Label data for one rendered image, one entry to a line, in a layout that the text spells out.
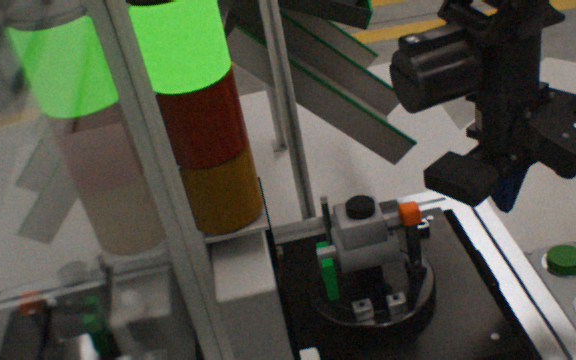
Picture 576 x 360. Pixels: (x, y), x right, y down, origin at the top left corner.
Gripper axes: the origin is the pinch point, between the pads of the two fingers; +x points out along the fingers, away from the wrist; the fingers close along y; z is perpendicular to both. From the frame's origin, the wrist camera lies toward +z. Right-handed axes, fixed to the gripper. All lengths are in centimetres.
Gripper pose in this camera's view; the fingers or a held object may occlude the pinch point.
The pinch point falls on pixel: (505, 183)
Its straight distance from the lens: 75.2
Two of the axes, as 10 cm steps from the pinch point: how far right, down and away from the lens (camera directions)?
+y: 7.2, -5.0, 4.8
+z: 6.7, 3.3, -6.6
